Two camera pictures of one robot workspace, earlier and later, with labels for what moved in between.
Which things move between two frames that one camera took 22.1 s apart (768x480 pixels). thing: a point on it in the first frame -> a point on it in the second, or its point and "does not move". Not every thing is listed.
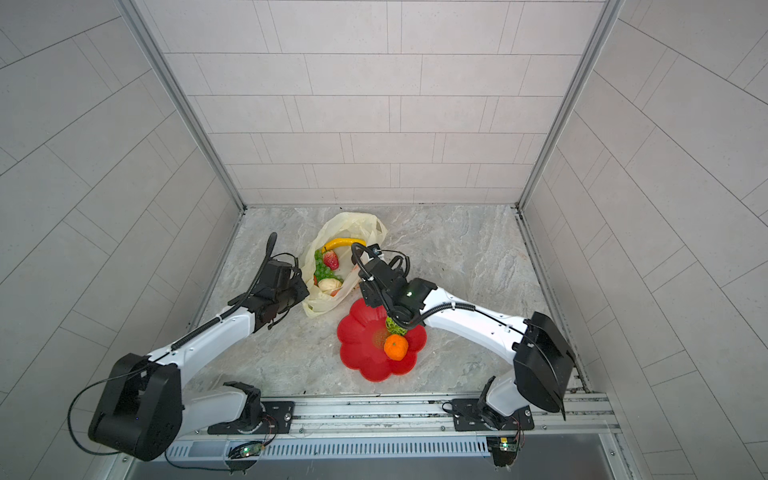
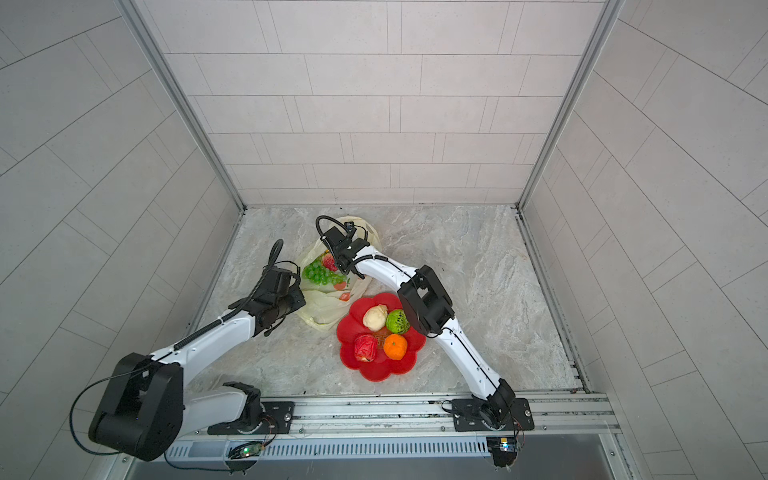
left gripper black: [298, 283] does not move
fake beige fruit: [328, 285] -> [375, 317]
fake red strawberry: [331, 260] does not move
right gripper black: [367, 291] -> [339, 262]
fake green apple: [393, 328] does not move
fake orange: [395, 347] does not move
